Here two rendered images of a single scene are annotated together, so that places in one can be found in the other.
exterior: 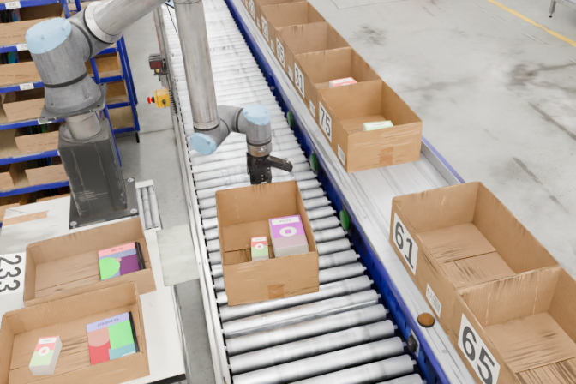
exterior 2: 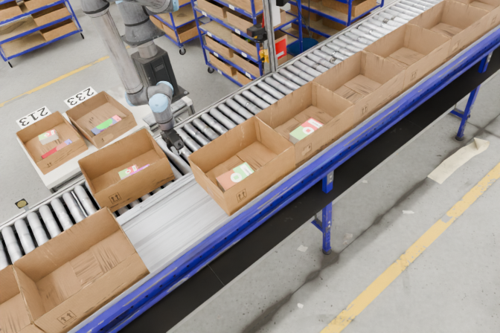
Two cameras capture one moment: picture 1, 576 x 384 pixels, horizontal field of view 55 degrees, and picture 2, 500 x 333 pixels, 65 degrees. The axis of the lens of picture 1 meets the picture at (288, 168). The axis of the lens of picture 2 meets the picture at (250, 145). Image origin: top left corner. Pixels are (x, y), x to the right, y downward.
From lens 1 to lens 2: 2.20 m
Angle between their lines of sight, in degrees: 55
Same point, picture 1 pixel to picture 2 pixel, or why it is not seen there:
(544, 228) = not seen: outside the picture
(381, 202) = (164, 211)
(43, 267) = (106, 105)
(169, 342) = (63, 172)
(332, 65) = (338, 108)
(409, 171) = (210, 215)
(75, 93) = (128, 32)
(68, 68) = (125, 16)
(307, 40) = (385, 74)
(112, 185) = not seen: hidden behind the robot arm
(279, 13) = (421, 36)
